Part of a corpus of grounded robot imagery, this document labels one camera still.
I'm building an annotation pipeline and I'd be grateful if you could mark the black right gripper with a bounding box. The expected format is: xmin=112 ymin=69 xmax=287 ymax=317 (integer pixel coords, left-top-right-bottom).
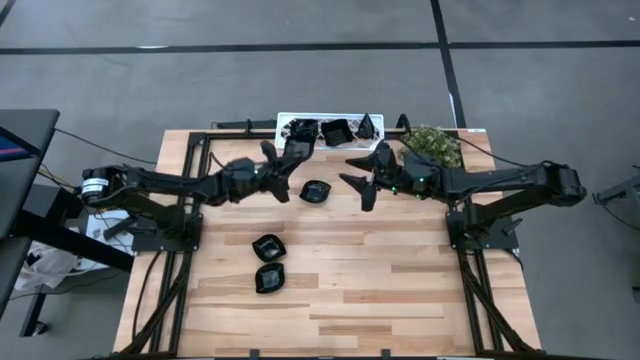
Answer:
xmin=338 ymin=139 xmax=444 ymax=212

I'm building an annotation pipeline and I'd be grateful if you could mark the black metal table frame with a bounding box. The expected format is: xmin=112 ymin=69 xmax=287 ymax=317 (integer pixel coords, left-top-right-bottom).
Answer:
xmin=117 ymin=128 xmax=541 ymax=359

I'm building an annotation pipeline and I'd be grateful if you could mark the white lattice shelf rack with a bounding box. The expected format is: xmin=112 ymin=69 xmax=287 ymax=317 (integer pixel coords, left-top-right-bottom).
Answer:
xmin=274 ymin=111 xmax=387 ymax=170

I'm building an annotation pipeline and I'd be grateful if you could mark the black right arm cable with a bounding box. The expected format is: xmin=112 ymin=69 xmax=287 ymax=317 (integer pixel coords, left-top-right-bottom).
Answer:
xmin=457 ymin=135 xmax=546 ymax=169

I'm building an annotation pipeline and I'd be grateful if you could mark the black clamp bar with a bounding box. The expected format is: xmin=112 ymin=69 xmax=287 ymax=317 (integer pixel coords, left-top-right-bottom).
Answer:
xmin=212 ymin=118 xmax=277 ymax=132

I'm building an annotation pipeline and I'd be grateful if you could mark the white plastic bag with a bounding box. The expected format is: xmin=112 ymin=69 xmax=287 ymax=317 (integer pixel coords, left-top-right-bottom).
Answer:
xmin=13 ymin=241 xmax=109 ymax=292

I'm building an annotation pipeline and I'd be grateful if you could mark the laptop with blue screen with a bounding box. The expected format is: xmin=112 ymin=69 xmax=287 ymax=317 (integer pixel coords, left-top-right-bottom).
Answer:
xmin=0 ymin=127 xmax=41 ymax=161

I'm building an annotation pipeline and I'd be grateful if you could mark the grey equipment stand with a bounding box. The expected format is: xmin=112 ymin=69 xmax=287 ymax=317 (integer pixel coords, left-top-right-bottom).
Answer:
xmin=592 ymin=167 xmax=640 ymax=206

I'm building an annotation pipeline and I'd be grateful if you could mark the white paper sheet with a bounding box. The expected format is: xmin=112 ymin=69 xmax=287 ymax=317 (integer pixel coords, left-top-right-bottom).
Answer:
xmin=85 ymin=209 xmax=135 ymax=256

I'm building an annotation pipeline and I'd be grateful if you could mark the black square mini plate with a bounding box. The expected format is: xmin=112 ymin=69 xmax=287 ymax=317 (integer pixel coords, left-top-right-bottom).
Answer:
xmin=319 ymin=118 xmax=355 ymax=148

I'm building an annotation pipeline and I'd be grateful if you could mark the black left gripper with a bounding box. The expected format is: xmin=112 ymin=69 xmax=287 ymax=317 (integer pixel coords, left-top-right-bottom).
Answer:
xmin=219 ymin=139 xmax=317 ymax=204

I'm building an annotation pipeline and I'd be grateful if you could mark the black teardrop mini plate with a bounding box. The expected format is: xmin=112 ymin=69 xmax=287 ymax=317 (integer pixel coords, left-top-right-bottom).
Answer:
xmin=356 ymin=113 xmax=377 ymax=140

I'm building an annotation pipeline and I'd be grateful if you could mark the small green potted plant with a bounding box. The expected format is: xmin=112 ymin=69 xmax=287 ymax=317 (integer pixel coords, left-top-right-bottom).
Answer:
xmin=399 ymin=124 xmax=462 ymax=169

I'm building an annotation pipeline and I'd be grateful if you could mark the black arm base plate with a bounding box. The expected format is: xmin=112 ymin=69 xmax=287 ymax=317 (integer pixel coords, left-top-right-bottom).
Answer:
xmin=130 ymin=214 xmax=204 ymax=254
xmin=446 ymin=209 xmax=521 ymax=252

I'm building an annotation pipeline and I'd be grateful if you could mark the black desk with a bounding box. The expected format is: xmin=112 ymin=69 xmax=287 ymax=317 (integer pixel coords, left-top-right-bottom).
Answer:
xmin=0 ymin=108 xmax=136 ymax=337

